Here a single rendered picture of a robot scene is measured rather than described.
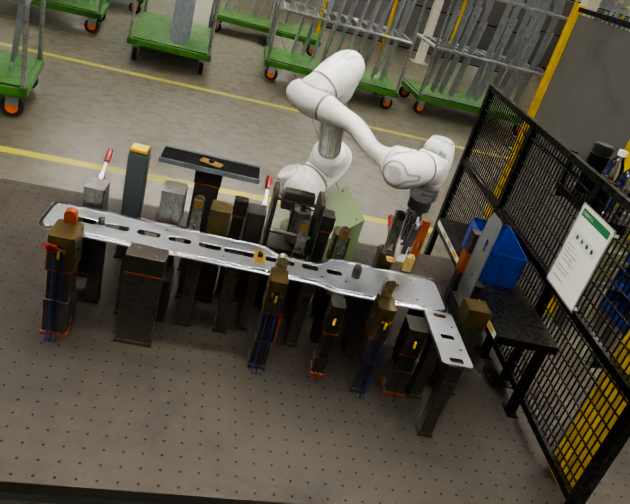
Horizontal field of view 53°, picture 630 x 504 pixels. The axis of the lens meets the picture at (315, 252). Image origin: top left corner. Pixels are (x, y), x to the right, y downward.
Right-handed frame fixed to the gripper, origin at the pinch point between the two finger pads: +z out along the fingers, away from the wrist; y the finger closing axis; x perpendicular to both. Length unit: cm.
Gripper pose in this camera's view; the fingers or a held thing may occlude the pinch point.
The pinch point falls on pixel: (401, 251)
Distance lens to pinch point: 216.6
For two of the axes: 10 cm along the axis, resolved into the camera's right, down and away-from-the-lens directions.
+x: 9.7, 2.0, 1.6
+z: -2.5, 8.5, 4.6
